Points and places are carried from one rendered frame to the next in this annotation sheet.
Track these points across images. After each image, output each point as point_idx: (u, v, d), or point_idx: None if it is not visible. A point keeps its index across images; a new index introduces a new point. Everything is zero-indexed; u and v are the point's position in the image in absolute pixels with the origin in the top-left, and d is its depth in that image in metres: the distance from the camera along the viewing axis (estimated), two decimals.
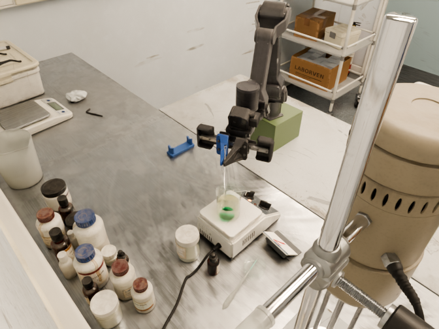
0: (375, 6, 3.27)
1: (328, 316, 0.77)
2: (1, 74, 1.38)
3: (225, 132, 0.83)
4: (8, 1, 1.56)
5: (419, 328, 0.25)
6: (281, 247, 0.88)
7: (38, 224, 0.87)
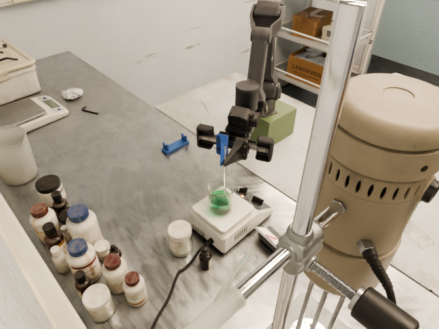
0: (373, 5, 3.28)
1: None
2: None
3: (225, 132, 0.83)
4: (5, 0, 1.57)
5: (386, 308, 0.26)
6: (272, 241, 0.89)
7: (32, 220, 0.88)
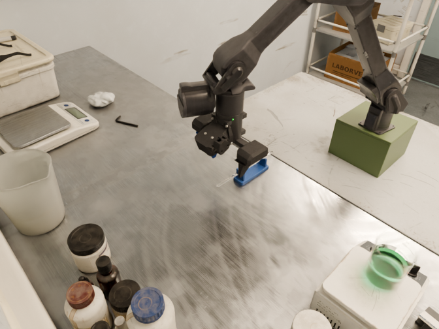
0: None
1: None
2: (6, 72, 1.05)
3: (200, 128, 0.79)
4: None
5: None
6: None
7: (69, 311, 0.54)
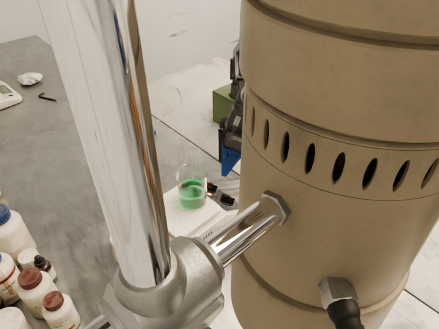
0: None
1: None
2: None
3: None
4: None
5: None
6: None
7: None
